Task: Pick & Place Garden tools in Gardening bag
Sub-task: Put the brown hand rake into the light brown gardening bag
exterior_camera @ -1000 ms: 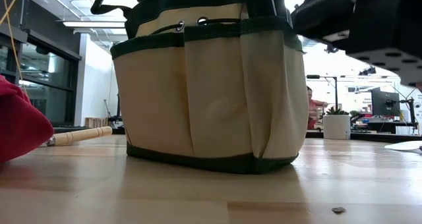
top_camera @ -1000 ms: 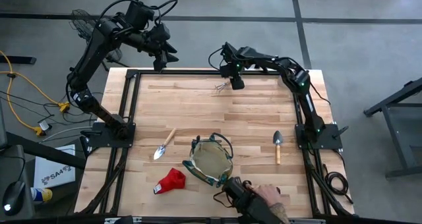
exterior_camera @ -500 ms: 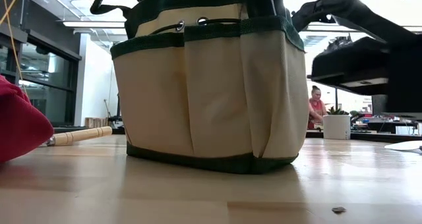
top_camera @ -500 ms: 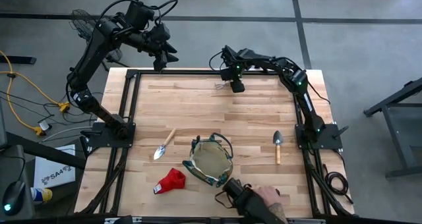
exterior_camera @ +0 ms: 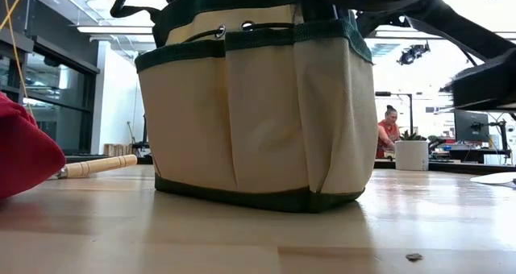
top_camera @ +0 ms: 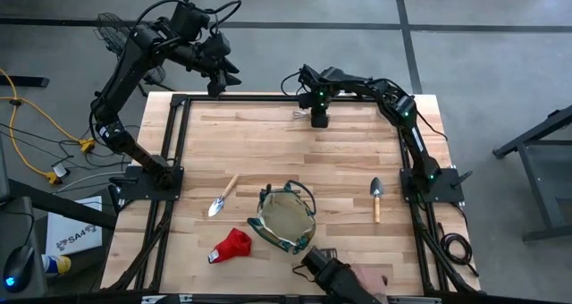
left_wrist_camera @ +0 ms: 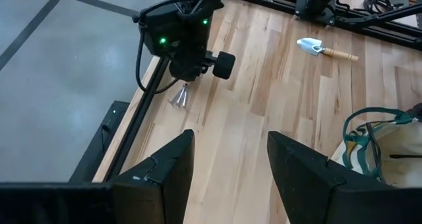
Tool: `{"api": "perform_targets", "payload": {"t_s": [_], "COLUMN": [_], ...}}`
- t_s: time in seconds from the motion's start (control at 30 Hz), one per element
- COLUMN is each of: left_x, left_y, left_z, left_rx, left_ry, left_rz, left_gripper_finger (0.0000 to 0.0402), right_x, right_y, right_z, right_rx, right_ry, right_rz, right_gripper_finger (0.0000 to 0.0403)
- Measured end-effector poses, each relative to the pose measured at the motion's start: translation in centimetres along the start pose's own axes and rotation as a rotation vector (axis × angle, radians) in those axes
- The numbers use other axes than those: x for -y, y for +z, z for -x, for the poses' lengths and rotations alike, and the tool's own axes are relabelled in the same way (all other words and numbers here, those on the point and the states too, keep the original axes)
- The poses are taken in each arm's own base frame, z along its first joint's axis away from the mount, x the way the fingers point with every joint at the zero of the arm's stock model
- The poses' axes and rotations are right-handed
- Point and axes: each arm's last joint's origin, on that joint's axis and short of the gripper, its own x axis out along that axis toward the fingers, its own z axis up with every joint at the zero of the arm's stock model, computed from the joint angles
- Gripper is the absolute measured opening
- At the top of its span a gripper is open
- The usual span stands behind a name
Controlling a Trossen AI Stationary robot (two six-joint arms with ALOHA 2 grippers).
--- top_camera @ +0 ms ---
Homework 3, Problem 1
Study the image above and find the black floor fan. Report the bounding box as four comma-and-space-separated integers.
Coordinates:
93, 12, 176, 95

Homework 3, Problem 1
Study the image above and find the dark grey cart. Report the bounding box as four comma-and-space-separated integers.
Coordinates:
492, 105, 572, 242

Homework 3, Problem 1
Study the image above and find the silver aluminium rail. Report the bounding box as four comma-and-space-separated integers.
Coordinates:
140, 294, 194, 304
387, 296, 442, 304

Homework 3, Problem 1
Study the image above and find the yellow blue white bottle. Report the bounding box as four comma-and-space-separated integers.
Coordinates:
40, 253, 72, 278

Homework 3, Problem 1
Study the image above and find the black metal beam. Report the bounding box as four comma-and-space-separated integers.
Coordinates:
7, 178, 118, 232

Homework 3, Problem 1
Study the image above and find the black computer mouse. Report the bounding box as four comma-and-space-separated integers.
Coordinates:
2, 244, 36, 294

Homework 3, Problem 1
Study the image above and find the red gardening glove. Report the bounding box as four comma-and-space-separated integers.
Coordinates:
207, 226, 254, 265

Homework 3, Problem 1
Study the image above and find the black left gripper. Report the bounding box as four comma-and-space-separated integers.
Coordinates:
196, 33, 242, 87

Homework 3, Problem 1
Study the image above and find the wide grey trowel wooden handle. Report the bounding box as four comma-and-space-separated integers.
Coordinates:
369, 176, 385, 224

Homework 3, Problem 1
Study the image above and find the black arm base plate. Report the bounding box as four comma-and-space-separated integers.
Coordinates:
400, 167, 466, 205
109, 165, 185, 202

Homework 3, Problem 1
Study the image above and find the coiled black cable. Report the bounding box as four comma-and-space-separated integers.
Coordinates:
439, 222, 481, 278

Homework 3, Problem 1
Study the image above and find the black metal table frame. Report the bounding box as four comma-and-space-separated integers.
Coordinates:
100, 92, 482, 296

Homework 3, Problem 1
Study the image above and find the beige green gardening tote bag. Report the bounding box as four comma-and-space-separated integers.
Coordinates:
247, 180, 317, 256

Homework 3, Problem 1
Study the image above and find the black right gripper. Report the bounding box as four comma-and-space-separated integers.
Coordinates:
298, 64, 334, 129

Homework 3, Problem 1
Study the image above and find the yellow floor cable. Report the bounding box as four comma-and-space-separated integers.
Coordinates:
0, 68, 96, 185

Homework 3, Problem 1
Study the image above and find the small power adapter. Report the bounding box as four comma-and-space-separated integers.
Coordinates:
50, 162, 72, 180

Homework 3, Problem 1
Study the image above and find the dark grey desk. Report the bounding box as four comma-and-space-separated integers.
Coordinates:
0, 196, 48, 303

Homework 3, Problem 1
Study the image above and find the white printed box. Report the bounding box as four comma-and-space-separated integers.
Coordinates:
45, 195, 103, 257

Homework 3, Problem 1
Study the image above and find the black floor bar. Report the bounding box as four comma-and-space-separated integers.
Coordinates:
0, 74, 50, 89

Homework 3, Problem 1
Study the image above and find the narrow silver trowel wooden handle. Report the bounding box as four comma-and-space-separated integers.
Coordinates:
207, 173, 240, 218

